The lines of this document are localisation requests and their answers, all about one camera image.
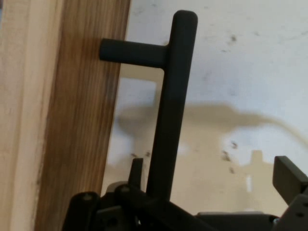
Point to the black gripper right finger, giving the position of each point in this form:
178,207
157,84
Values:
294,190

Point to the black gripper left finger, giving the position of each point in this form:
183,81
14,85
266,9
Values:
134,211

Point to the wooden cabinet door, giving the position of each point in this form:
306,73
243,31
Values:
72,108

